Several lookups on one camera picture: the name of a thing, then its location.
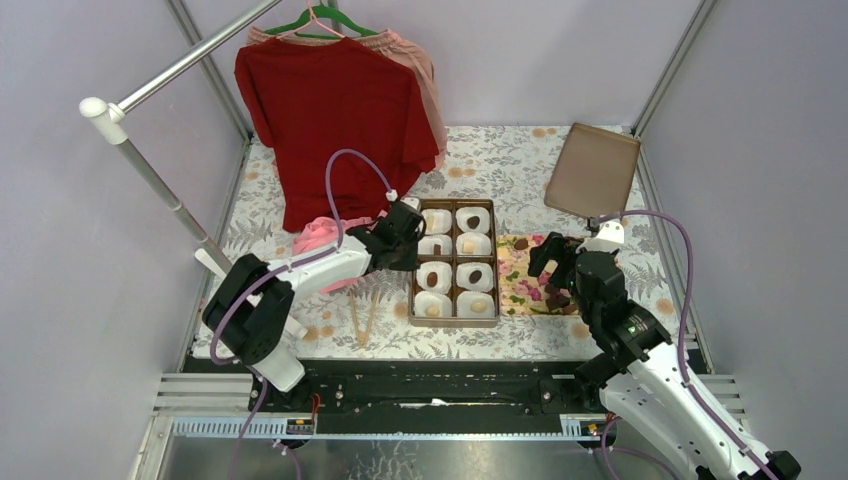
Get beige pink garment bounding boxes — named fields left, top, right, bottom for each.
left=246, top=26, right=448, bottom=169

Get wooden tongs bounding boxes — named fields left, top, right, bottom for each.
left=348, top=287, right=382, bottom=349

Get floral chocolate tray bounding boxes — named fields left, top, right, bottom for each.
left=496, top=234, right=578, bottom=316

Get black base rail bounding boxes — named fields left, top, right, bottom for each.
left=248, top=354, right=616, bottom=436

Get gold chocolate box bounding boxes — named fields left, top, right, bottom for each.
left=409, top=198, right=501, bottom=328

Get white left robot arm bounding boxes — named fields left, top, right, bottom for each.
left=201, top=201, right=426, bottom=411

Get red t-shirt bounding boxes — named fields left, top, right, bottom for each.
left=235, top=38, right=439, bottom=232

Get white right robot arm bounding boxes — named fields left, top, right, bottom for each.
left=528, top=221, right=801, bottom=479

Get pink cloth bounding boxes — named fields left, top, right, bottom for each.
left=292, top=217, right=373, bottom=294

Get gold box lid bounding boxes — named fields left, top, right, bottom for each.
left=543, top=123, right=641, bottom=218

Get silver clothes rack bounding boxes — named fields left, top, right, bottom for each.
left=78, top=0, right=309, bottom=340

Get green hanger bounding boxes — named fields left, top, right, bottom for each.
left=265, top=3, right=378, bottom=38

